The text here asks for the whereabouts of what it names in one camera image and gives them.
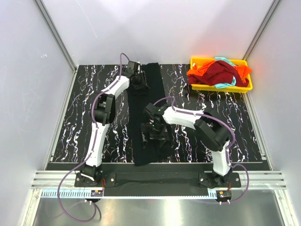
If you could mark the yellow plastic bin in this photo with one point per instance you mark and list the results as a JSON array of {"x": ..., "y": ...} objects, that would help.
[{"x": 204, "y": 73}]

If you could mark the aluminium frame post left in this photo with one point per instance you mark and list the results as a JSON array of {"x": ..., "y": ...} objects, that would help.
[{"x": 54, "y": 32}]

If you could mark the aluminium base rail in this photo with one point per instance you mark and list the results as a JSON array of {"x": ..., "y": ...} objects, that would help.
[{"x": 257, "y": 179}]

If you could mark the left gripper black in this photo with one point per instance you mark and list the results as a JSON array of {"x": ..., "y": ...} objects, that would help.
[{"x": 144, "y": 84}]

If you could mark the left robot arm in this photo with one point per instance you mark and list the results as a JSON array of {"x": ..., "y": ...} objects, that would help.
[{"x": 103, "y": 112}]

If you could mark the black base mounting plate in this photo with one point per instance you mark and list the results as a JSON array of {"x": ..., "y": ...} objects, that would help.
[{"x": 169, "y": 188}]

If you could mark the aluminium frame post right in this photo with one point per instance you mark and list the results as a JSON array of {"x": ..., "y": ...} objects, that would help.
[{"x": 262, "y": 27}]

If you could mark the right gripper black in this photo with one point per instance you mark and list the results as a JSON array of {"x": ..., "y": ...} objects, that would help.
[{"x": 162, "y": 137}]

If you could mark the orange t shirt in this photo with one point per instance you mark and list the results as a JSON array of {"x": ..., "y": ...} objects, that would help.
[{"x": 243, "y": 70}]

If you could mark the aluminium frame post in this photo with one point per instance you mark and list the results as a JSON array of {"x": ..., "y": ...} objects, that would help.
[
  {"x": 262, "y": 27},
  {"x": 54, "y": 32}
]

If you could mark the dark red t shirt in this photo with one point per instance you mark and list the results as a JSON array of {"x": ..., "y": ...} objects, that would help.
[{"x": 218, "y": 73}]

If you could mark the teal t shirt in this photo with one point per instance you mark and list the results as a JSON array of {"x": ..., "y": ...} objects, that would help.
[{"x": 225, "y": 85}]

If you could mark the white slotted cable duct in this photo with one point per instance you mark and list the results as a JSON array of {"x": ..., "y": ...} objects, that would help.
[{"x": 93, "y": 194}]

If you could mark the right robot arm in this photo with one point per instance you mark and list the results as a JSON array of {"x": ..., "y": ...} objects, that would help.
[{"x": 215, "y": 134}]

